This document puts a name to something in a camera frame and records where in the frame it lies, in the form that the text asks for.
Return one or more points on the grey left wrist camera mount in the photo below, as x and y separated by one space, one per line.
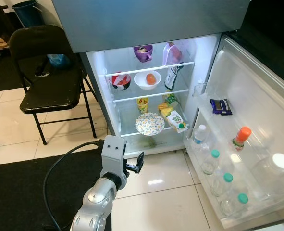
114 154

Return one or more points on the round orange fruit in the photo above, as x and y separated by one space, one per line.
151 79

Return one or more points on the red white bowl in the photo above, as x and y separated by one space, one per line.
120 82

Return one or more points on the white-edged glass fridge shelf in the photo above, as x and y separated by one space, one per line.
132 97
132 71
127 134

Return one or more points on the yellow cup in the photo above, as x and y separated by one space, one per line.
142 105

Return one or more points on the clear bottle with green cap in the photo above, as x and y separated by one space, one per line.
210 162
234 205
222 185

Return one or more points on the plain white bowl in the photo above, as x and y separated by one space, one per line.
139 83

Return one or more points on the black folding chair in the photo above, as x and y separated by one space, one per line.
50 94

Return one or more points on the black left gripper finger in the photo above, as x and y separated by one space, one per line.
139 162

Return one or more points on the green white drink carton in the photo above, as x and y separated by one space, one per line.
179 121

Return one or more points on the dark teal bin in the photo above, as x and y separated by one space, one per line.
26 13

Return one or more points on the clear jar with white lid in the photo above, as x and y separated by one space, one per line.
275 168

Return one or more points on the grey steel fridge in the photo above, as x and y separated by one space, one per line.
151 24

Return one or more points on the grey fridge door with shelves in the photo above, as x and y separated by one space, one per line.
262 110

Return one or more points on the black floor mat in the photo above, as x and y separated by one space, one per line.
17 192

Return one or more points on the clear pink food bag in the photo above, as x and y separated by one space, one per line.
172 54

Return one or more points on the yellow snack packet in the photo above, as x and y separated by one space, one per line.
165 110

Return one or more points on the green white snack packet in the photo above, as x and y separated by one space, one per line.
174 77

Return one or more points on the clear bottle with white cap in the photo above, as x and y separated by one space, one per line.
200 137

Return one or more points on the purple chocolate pack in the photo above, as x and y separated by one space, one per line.
221 107

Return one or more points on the bottle with orange cap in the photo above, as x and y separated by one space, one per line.
241 138

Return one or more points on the blue plastic bag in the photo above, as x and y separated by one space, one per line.
60 60

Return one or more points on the small green packet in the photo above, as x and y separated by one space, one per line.
170 98

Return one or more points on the lemon leaf patterned plate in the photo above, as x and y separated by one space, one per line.
150 124

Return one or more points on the purple cup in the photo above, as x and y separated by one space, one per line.
142 54

